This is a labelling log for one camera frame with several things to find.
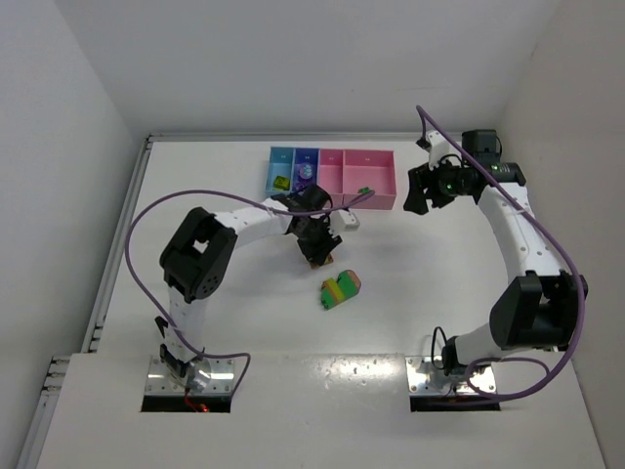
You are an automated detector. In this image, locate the metal base plate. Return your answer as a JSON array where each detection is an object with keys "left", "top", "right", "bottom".
[
  {"left": 144, "top": 355, "right": 234, "bottom": 398},
  {"left": 405, "top": 356, "right": 497, "bottom": 398}
]

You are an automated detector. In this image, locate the dark blue bin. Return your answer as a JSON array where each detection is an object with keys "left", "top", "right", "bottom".
[{"left": 291, "top": 148, "right": 319, "bottom": 205}]

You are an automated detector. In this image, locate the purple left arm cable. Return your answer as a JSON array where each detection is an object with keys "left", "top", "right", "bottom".
[{"left": 124, "top": 189, "right": 376, "bottom": 392}]

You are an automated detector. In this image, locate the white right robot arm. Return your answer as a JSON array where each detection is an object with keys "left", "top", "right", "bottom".
[{"left": 403, "top": 130, "right": 588, "bottom": 374}]

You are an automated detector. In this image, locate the light blue bin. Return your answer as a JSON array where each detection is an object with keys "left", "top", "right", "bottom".
[{"left": 265, "top": 147, "right": 295, "bottom": 196}]

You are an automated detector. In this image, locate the orange and yellow lego piece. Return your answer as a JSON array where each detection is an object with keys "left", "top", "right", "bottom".
[{"left": 310, "top": 254, "right": 334, "bottom": 270}]

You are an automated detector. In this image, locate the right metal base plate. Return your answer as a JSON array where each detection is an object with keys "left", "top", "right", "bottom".
[{"left": 405, "top": 356, "right": 497, "bottom": 398}]

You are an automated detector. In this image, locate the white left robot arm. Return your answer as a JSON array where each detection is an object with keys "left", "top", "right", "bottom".
[{"left": 159, "top": 184, "right": 342, "bottom": 379}]

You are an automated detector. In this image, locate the green striped lego stack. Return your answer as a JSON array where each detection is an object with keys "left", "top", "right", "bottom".
[{"left": 320, "top": 270, "right": 361, "bottom": 310}]

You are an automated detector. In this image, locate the large pink bin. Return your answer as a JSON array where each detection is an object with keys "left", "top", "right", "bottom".
[{"left": 343, "top": 149, "right": 396, "bottom": 210}]

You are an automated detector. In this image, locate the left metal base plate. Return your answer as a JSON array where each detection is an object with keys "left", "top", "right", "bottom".
[{"left": 144, "top": 355, "right": 234, "bottom": 398}]

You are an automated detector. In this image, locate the small pink bin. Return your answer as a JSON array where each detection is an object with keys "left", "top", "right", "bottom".
[{"left": 317, "top": 149, "right": 345, "bottom": 206}]

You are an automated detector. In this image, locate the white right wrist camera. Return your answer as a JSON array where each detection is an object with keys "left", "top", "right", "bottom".
[{"left": 416, "top": 131, "right": 450, "bottom": 170}]

